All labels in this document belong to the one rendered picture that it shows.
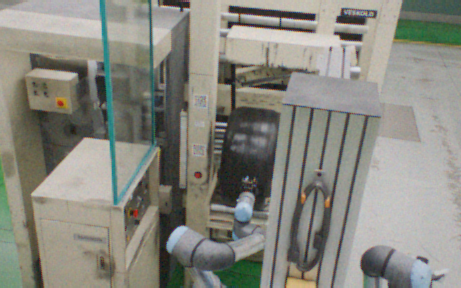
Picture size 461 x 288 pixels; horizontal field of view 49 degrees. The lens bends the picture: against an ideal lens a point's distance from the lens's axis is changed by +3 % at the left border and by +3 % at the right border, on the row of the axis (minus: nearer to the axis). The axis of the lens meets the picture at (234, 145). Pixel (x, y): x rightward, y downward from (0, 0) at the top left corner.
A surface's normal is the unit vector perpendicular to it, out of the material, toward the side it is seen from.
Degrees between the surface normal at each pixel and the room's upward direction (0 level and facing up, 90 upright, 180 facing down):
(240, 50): 90
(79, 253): 90
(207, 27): 90
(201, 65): 90
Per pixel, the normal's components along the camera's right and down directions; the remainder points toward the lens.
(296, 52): -0.15, 0.46
